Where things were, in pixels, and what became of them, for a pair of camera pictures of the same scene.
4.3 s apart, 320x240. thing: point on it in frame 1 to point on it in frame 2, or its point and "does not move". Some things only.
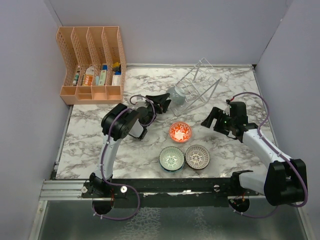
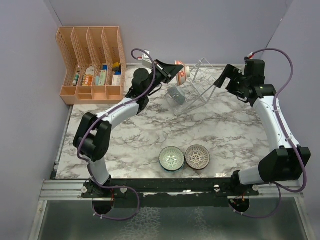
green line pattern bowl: x=171 y=158 does not move
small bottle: x=76 y=77 does not move
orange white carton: x=88 y=78 does not move
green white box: x=103 y=77 does not move
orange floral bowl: x=180 y=132 to x=181 y=75
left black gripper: x=160 y=99 to x=164 y=69
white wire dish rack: x=199 y=85 does not move
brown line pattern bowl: x=197 y=157 does not move
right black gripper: x=215 y=114 to x=232 y=73
